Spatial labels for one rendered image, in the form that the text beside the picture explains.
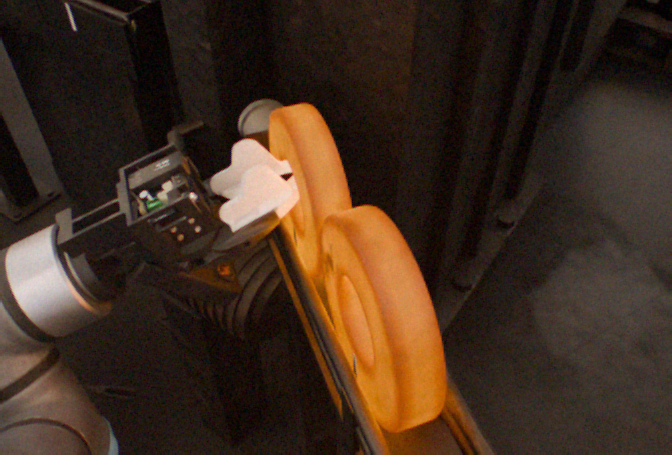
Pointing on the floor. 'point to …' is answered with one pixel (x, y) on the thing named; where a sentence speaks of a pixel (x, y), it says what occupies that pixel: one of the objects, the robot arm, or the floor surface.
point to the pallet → (648, 16)
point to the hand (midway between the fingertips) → (305, 176)
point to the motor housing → (230, 344)
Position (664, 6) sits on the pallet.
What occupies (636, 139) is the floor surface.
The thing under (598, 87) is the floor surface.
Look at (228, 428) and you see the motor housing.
